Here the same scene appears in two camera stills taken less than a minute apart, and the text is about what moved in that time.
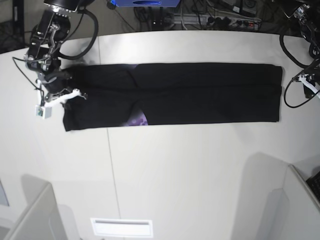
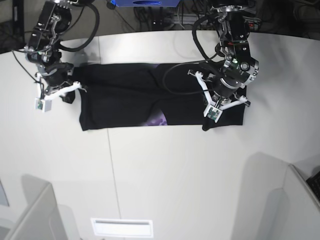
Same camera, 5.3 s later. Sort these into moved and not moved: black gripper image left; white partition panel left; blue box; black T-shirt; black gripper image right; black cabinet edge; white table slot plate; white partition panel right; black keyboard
Moved: black gripper image right; black gripper image left; black T-shirt
Not moved: white table slot plate; black cabinet edge; blue box; white partition panel left; white partition panel right; black keyboard
